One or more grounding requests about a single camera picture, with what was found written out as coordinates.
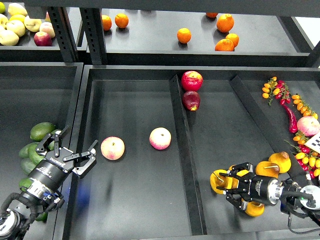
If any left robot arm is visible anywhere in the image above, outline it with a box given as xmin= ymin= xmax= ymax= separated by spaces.
xmin=0 ymin=127 xmax=99 ymax=240

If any orange on shelf front right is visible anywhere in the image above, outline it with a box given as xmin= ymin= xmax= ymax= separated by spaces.
xmin=214 ymin=39 xmax=235 ymax=52

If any pink peach on shelf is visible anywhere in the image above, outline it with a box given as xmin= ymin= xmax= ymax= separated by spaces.
xmin=39 ymin=22 xmax=56 ymax=39

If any pink apple left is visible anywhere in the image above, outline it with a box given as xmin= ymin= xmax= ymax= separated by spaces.
xmin=100 ymin=136 xmax=125 ymax=161

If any black centre divided tray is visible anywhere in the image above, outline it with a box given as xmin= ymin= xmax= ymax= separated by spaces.
xmin=53 ymin=66 xmax=320 ymax=240

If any pink apple centre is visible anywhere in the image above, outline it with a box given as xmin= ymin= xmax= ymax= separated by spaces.
xmin=149 ymin=127 xmax=172 ymax=150

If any cherry tomato bunch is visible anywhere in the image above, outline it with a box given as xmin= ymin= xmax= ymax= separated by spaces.
xmin=284 ymin=131 xmax=320 ymax=179
xmin=261 ymin=76 xmax=291 ymax=106

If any pale yellow apple on shelf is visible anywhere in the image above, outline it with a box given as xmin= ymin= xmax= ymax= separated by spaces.
xmin=24 ymin=15 xmax=42 ymax=33

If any large orange on shelf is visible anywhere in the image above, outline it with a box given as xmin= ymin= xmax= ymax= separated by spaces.
xmin=216 ymin=13 xmax=235 ymax=33

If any bright red apple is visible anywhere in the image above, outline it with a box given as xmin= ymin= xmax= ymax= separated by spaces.
xmin=181 ymin=70 xmax=203 ymax=92

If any dark green avocado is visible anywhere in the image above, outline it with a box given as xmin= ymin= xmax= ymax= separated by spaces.
xmin=27 ymin=144 xmax=45 ymax=165

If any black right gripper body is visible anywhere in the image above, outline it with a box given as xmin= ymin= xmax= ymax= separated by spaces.
xmin=238 ymin=175 xmax=284 ymax=205

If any black left tray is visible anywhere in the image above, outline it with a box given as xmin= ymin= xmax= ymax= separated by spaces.
xmin=0 ymin=61 xmax=85 ymax=240

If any black upper shelf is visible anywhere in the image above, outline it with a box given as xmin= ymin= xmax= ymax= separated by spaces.
xmin=0 ymin=0 xmax=320 ymax=68

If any orange cherry tomato vine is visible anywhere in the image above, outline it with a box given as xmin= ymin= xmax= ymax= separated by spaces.
xmin=291 ymin=94 xmax=318 ymax=120

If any cherry tomato bunch lower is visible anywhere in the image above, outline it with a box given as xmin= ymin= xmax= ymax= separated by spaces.
xmin=284 ymin=131 xmax=320 ymax=179

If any pink apple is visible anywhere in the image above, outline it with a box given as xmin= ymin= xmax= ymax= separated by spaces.
xmin=297 ymin=116 xmax=320 ymax=137
xmin=149 ymin=127 xmax=172 ymax=150
xmin=100 ymin=136 xmax=125 ymax=161

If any orange on shelf centre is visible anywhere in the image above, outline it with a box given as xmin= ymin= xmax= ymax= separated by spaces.
xmin=176 ymin=27 xmax=192 ymax=44

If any yellow pear with stem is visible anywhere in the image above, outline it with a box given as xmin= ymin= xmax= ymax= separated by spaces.
xmin=210 ymin=169 xmax=239 ymax=194

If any red chili pepper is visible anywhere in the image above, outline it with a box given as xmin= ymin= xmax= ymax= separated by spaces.
xmin=282 ymin=105 xmax=298 ymax=134

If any red apple on shelf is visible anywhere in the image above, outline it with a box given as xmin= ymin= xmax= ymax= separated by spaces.
xmin=33 ymin=31 xmax=53 ymax=47

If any green avocado left bin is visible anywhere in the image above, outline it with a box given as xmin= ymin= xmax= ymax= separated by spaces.
xmin=48 ymin=129 xmax=62 ymax=151

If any dark red apple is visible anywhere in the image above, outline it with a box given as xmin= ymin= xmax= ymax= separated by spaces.
xmin=182 ymin=90 xmax=201 ymax=112

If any green avocado front left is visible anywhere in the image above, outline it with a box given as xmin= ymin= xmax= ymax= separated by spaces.
xmin=35 ymin=212 xmax=48 ymax=223

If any pink apple far right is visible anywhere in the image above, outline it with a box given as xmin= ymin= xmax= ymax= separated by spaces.
xmin=297 ymin=116 xmax=320 ymax=137

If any yellow pear front right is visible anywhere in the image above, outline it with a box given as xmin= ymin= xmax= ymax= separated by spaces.
xmin=245 ymin=201 xmax=265 ymax=217

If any yellow pear upper right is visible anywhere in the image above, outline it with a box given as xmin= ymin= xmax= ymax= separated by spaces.
xmin=255 ymin=161 xmax=280 ymax=178

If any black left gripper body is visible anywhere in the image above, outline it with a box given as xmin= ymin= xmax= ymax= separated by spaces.
xmin=28 ymin=147 xmax=75 ymax=192

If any black metal shelf post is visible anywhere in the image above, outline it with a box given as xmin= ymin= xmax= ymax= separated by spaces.
xmin=79 ymin=7 xmax=108 ymax=65

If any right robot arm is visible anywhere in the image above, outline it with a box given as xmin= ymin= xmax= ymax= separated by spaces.
xmin=210 ymin=162 xmax=320 ymax=234

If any cherry tomato bunch top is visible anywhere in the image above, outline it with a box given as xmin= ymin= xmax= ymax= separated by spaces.
xmin=261 ymin=76 xmax=291 ymax=106

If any orange on shelf left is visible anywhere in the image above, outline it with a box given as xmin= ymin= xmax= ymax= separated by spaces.
xmin=101 ymin=15 xmax=112 ymax=31

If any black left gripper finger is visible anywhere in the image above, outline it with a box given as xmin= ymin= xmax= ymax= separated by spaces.
xmin=62 ymin=139 xmax=99 ymax=179
xmin=35 ymin=125 xmax=70 ymax=157

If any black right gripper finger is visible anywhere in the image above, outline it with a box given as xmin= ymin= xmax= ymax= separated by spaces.
xmin=219 ymin=162 xmax=254 ymax=182
xmin=223 ymin=188 xmax=249 ymax=211

